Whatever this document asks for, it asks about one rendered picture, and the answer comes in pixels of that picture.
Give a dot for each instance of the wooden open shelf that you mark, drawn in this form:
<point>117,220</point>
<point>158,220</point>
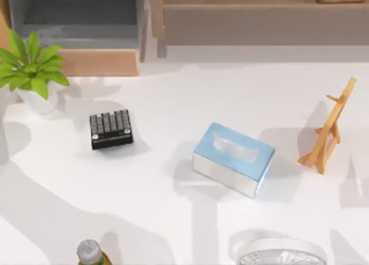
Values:
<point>259,19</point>

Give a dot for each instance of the light blue tissue box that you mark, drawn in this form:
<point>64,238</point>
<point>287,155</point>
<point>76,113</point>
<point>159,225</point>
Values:
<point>230,158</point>

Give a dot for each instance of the green plant in white pot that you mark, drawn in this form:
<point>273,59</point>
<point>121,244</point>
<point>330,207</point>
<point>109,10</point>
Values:
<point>31,71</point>

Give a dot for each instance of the yellow bottle with grey cap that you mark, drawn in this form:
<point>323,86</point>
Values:
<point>91,253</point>

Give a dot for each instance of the small wooden easel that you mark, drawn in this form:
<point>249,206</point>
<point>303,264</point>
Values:
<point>331,132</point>

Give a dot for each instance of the black keypad with grey keys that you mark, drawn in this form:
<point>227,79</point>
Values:
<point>110,128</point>

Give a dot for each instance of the pale wooden drawer front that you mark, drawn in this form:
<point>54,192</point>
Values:
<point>98,62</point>

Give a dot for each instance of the white round fan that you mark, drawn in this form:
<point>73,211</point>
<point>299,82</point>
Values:
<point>281,253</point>

